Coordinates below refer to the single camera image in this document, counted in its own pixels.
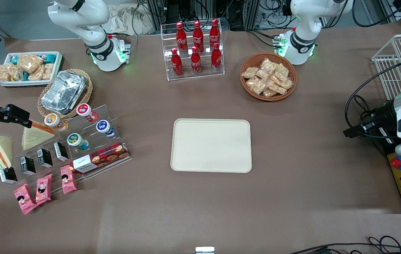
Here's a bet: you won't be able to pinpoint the background equipment rack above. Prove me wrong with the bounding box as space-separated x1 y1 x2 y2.
148 0 292 30

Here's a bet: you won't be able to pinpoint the clear acrylic bottle rack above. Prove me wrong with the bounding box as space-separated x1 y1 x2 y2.
161 19 225 81

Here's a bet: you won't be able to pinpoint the pink snack pack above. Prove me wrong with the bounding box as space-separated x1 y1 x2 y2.
36 174 53 205
13 183 38 215
60 165 78 194

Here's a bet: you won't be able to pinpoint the small black carton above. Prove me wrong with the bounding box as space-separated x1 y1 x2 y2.
37 149 53 168
53 142 69 162
19 156 36 176
0 166 18 185

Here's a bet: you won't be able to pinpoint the blue lid yogurt cup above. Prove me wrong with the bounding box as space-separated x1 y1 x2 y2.
96 120 116 138

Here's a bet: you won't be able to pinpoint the black floor cables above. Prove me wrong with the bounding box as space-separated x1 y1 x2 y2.
289 236 401 254

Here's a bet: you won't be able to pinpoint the red cola bottle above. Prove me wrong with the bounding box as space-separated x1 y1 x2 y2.
211 43 222 72
193 20 204 53
191 46 202 74
209 19 221 50
171 48 184 77
176 22 188 54

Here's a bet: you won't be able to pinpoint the crumpled beige cloth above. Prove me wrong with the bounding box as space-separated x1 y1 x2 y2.
111 4 155 36

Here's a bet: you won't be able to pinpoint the white rectangular plastic bin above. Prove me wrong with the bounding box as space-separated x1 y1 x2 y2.
0 52 63 87

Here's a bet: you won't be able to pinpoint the green lid yogurt cup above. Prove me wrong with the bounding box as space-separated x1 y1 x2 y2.
67 133 90 151

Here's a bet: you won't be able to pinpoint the red lid yogurt cup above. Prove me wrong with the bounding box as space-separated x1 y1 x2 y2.
76 103 99 123

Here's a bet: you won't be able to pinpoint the beige plastic tray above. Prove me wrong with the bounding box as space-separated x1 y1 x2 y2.
171 119 253 174

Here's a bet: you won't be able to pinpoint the oval light wicker basket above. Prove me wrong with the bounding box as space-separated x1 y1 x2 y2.
38 69 93 121

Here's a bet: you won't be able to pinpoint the red plaid cookie box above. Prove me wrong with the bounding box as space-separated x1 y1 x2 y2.
70 142 130 175

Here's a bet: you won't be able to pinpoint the round brown wicker basket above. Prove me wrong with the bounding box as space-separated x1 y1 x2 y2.
240 52 297 102

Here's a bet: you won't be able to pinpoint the silver foil food container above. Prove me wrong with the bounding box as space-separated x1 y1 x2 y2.
41 71 88 114

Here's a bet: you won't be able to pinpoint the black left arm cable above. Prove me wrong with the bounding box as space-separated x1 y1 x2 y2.
344 59 401 140

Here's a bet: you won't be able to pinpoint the orange lid yogurt cup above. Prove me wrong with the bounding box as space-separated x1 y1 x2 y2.
44 113 69 132

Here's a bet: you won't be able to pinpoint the clear acrylic tiered shelf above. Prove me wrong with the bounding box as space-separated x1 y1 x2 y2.
0 104 132 194

